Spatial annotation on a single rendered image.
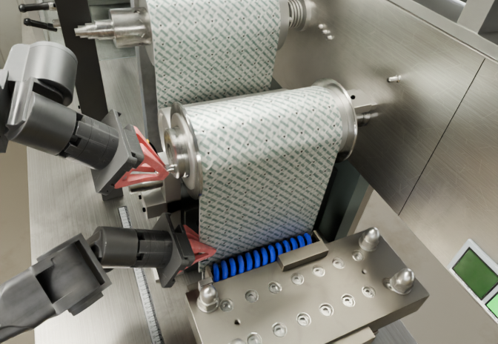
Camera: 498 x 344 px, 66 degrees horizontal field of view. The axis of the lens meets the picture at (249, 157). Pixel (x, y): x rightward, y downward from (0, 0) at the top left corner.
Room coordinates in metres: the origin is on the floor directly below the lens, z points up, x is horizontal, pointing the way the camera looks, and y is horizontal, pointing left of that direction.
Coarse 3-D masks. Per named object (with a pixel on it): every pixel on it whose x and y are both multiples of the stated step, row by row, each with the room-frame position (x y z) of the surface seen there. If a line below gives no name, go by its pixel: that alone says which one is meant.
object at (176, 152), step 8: (168, 128) 0.43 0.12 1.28; (176, 128) 0.43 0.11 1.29; (168, 136) 0.42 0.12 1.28; (176, 136) 0.41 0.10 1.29; (168, 144) 0.43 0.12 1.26; (176, 144) 0.40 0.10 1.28; (184, 144) 0.40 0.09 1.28; (168, 152) 0.42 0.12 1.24; (176, 152) 0.39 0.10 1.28; (184, 152) 0.39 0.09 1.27; (168, 160) 0.42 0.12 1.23; (176, 160) 0.38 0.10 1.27; (184, 160) 0.39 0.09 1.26; (176, 168) 0.38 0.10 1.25; (184, 168) 0.38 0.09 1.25; (176, 176) 0.38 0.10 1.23; (184, 176) 0.39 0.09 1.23
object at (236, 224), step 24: (264, 192) 0.42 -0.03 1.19; (288, 192) 0.44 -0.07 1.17; (312, 192) 0.47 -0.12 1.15; (216, 216) 0.38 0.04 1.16; (240, 216) 0.40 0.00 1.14; (264, 216) 0.42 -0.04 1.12; (288, 216) 0.45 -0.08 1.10; (312, 216) 0.48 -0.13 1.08; (216, 240) 0.38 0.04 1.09; (240, 240) 0.40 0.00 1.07; (264, 240) 0.43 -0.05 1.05; (288, 240) 0.46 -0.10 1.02
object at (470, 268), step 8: (464, 256) 0.34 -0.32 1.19; (472, 256) 0.33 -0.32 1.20; (464, 264) 0.33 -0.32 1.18; (472, 264) 0.32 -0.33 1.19; (480, 264) 0.32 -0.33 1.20; (456, 272) 0.33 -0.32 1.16; (464, 272) 0.33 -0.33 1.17; (472, 272) 0.32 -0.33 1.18; (480, 272) 0.31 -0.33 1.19; (488, 272) 0.31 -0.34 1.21; (464, 280) 0.32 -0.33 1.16; (472, 280) 0.31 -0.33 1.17; (480, 280) 0.31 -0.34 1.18; (488, 280) 0.30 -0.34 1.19; (496, 280) 0.30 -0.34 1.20; (472, 288) 0.31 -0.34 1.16; (480, 288) 0.30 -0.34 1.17; (488, 288) 0.30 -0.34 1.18; (480, 296) 0.30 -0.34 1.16
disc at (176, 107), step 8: (176, 104) 0.45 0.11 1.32; (176, 112) 0.45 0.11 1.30; (184, 112) 0.42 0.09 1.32; (184, 120) 0.41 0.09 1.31; (192, 128) 0.39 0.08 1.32; (192, 136) 0.38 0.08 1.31; (192, 144) 0.38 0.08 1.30; (200, 160) 0.37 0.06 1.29; (200, 168) 0.36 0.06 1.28; (200, 176) 0.36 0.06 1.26; (184, 184) 0.42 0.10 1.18; (200, 184) 0.36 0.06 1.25; (192, 192) 0.38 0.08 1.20; (200, 192) 0.36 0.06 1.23
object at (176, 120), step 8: (336, 96) 0.53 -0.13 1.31; (336, 104) 0.52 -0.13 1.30; (344, 112) 0.51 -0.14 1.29; (176, 120) 0.44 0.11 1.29; (344, 120) 0.50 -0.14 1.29; (184, 128) 0.41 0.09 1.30; (344, 128) 0.50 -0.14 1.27; (184, 136) 0.41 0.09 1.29; (344, 136) 0.49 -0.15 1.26; (344, 144) 0.49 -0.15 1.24; (192, 152) 0.38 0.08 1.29; (192, 160) 0.38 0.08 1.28; (192, 168) 0.37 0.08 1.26; (192, 176) 0.37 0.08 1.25; (192, 184) 0.37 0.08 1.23
